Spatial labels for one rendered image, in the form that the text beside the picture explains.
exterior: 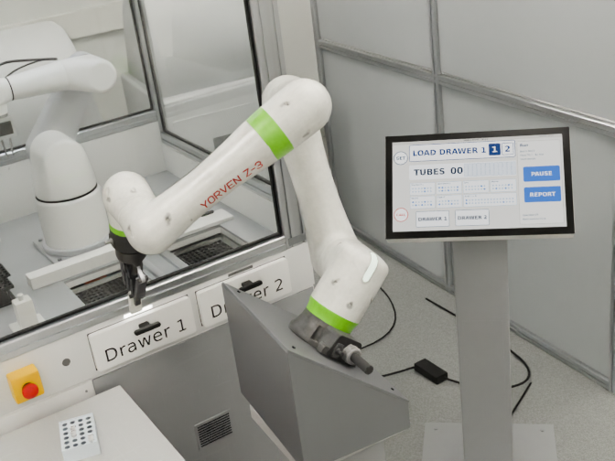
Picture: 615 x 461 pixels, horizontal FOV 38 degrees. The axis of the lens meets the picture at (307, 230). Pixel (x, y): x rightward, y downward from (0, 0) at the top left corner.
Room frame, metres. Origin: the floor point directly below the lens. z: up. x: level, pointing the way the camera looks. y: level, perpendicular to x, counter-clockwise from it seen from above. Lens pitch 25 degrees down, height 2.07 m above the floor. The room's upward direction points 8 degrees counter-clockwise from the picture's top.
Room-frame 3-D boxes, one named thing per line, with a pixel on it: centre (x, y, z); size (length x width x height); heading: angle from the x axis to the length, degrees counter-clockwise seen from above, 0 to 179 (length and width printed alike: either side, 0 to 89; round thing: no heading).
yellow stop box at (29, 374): (1.89, 0.75, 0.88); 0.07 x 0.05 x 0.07; 120
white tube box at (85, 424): (1.77, 0.61, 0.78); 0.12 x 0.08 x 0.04; 15
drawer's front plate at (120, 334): (2.07, 0.47, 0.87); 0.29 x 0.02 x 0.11; 120
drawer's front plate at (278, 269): (2.23, 0.20, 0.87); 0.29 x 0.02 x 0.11; 120
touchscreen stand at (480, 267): (2.32, -0.50, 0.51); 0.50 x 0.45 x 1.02; 167
